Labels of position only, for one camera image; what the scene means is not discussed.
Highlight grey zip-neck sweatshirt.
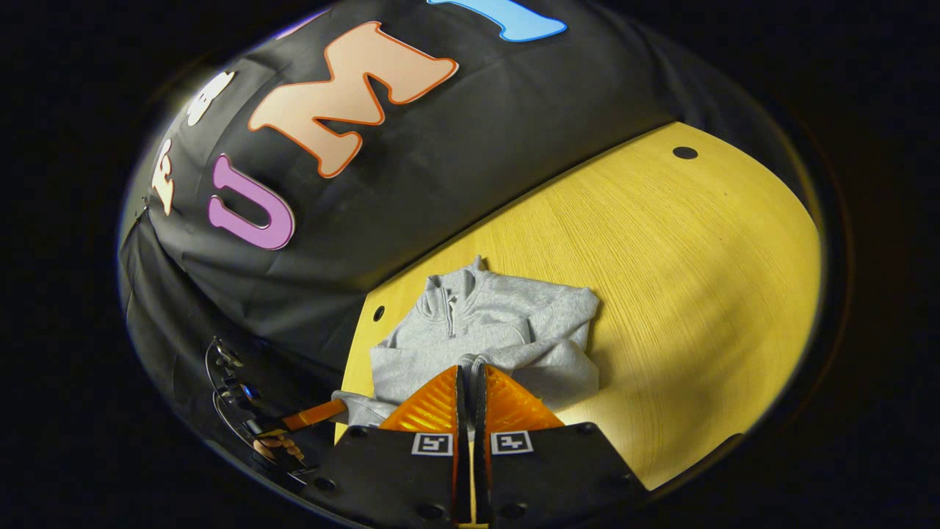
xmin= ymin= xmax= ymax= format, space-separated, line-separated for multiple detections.
xmin=330 ymin=256 xmax=601 ymax=428

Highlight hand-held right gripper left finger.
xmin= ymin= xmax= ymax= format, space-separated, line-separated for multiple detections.
xmin=301 ymin=365 xmax=471 ymax=526

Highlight black backdrop cloth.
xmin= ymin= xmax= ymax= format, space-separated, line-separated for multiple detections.
xmin=117 ymin=0 xmax=809 ymax=471

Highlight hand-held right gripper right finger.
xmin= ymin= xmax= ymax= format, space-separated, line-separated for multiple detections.
xmin=470 ymin=365 xmax=648 ymax=526

